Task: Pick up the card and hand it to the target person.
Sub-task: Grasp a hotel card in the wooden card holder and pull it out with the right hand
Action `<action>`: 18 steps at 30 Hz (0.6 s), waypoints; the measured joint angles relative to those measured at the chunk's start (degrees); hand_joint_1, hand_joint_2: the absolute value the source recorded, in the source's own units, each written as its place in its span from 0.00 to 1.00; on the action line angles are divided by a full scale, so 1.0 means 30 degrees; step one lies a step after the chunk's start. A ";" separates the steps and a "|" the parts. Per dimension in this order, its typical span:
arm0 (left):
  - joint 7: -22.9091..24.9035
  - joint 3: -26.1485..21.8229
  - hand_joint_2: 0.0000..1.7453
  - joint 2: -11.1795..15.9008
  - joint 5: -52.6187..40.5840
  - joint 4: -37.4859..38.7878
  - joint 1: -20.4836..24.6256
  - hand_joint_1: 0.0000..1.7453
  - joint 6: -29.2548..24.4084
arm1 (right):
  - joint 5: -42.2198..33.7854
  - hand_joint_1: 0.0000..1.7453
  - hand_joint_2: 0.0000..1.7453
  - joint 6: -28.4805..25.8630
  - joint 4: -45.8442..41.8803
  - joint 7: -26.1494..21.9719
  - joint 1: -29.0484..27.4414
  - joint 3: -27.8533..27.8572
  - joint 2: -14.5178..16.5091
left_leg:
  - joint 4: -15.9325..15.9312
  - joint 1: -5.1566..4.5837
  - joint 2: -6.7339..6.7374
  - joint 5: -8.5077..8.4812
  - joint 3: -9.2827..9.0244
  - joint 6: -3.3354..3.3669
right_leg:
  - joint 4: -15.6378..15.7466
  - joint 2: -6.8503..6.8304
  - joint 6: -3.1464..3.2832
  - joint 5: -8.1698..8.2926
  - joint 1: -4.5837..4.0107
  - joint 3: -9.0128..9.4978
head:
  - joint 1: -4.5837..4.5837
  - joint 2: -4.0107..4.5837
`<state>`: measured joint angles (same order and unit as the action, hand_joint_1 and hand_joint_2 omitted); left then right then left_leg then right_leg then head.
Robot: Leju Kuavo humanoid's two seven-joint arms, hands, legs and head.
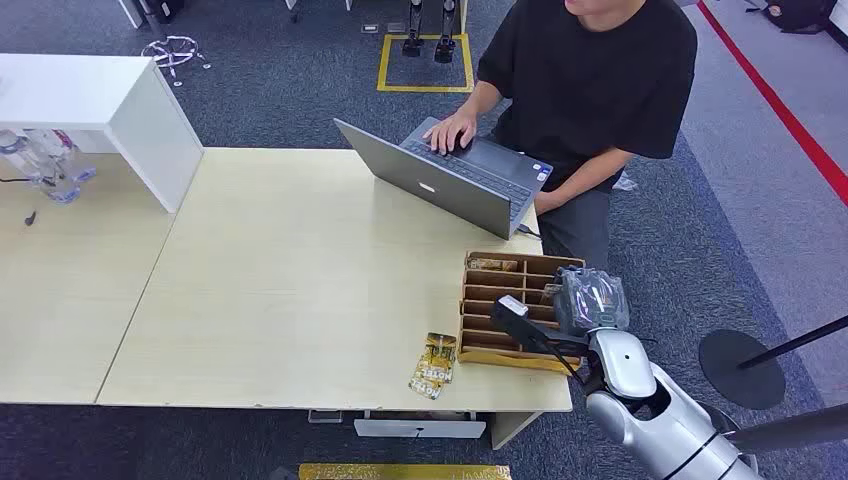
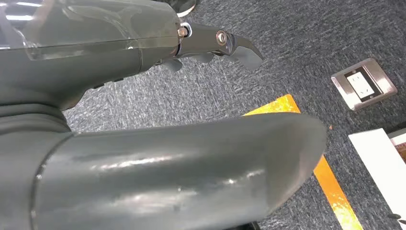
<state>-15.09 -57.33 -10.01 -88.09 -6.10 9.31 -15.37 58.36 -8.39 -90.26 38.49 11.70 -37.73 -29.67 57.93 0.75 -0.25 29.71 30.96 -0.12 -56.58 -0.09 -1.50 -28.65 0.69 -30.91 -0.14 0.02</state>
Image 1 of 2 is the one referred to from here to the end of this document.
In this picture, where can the person's right hand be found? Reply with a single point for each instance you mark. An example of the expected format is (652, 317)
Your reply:
(450, 131)

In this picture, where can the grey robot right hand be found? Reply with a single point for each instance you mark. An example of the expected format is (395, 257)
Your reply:
(590, 301)

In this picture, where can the person's left hand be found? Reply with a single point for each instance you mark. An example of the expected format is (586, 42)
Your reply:
(544, 201)

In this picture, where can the person's left forearm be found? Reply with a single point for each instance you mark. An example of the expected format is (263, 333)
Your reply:
(590, 173)

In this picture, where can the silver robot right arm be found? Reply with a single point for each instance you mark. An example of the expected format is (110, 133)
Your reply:
(652, 411)

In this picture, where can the person's right forearm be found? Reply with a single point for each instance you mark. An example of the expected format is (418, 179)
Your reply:
(484, 100)

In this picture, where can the wooden card organizer box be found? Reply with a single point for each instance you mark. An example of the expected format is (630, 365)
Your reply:
(503, 311)

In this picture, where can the person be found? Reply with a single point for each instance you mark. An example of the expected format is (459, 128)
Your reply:
(590, 79)

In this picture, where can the yellow hotel card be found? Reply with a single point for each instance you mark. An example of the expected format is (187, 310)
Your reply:
(440, 351)
(427, 389)

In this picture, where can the grey laptop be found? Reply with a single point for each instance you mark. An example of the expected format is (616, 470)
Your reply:
(457, 179)

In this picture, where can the yellow floor tape square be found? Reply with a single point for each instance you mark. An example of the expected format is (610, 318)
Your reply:
(424, 87)

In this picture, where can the clear plastic wrapper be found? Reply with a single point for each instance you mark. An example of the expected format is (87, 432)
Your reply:
(625, 182)

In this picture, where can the black robot leg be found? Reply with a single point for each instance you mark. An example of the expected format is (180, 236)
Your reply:
(414, 30)
(446, 33)

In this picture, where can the floor socket plate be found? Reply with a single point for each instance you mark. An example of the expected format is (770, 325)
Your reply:
(395, 27)
(370, 28)

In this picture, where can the black round stand base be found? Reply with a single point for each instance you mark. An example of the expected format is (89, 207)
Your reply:
(738, 368)

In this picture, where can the black stand pole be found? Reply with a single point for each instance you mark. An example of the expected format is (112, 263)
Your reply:
(795, 341)

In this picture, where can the white drawer under desk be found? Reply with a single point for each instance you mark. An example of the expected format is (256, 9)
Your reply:
(419, 428)

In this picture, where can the thick dark grey pole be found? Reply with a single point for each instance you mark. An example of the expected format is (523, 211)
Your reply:
(792, 430)

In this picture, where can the gold strip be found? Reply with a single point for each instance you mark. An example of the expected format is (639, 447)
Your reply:
(404, 472)

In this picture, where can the red floor tape line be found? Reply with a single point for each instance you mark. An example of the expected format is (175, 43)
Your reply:
(782, 109)

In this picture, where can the chrome chair base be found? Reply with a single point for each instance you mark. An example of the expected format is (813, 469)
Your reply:
(173, 53)

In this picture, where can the black backpack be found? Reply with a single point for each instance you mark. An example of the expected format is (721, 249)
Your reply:
(798, 14)

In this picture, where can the white shelf unit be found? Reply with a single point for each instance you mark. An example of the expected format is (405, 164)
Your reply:
(119, 106)

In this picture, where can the clear water bottle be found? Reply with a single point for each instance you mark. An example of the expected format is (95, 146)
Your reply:
(33, 166)
(69, 159)

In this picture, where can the small black object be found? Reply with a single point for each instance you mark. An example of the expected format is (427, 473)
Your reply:
(30, 217)

